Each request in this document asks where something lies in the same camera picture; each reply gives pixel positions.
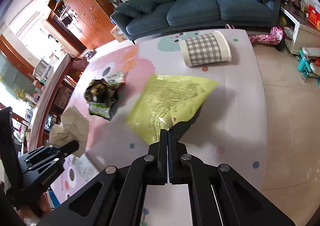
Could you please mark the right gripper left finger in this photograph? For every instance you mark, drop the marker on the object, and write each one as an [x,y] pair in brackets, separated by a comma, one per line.
[116,195]

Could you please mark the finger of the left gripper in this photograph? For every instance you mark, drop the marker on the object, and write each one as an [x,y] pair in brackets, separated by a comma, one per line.
[31,174]

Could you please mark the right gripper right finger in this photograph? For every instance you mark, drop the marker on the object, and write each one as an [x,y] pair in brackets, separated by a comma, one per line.
[218,194]

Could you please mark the white paper tissue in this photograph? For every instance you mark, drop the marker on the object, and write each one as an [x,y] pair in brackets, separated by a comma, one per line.
[74,126]

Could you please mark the dark green snack bag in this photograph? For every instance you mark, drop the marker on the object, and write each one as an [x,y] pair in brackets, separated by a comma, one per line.
[102,95]

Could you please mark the yellow-green plastic wrapper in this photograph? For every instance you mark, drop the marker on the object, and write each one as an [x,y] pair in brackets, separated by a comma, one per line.
[166,101]

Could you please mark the grey checkered white cushion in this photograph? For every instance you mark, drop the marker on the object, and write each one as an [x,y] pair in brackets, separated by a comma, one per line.
[205,49]

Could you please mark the wooden dining table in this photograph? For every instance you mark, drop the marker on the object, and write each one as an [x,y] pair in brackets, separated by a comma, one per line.
[69,65]

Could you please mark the cartoon monster tablecloth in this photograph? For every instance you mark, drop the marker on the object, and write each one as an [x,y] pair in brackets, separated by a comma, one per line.
[231,127]

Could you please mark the teal toy ride-on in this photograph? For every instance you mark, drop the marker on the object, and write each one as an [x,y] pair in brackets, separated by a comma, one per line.
[308,63]

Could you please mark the cardboard box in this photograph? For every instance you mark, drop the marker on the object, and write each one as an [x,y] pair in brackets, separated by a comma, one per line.
[118,34]

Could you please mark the reddish wooden cabinet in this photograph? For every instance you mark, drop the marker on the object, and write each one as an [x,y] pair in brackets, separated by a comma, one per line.
[82,23]

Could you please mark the pink patterned cloth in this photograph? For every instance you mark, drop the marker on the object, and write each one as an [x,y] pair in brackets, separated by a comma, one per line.
[275,37]

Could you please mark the white side cabinet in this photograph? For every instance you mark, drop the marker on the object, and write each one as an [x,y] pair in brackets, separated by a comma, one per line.
[305,34]

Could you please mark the dark teal throw pillow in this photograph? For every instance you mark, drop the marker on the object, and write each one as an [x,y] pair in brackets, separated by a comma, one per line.
[136,8]

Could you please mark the red gift box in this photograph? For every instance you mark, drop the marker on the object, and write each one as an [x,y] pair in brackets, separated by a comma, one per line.
[313,16]

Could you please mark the dark teal sofa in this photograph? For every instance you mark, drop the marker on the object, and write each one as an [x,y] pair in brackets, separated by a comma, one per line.
[178,15]

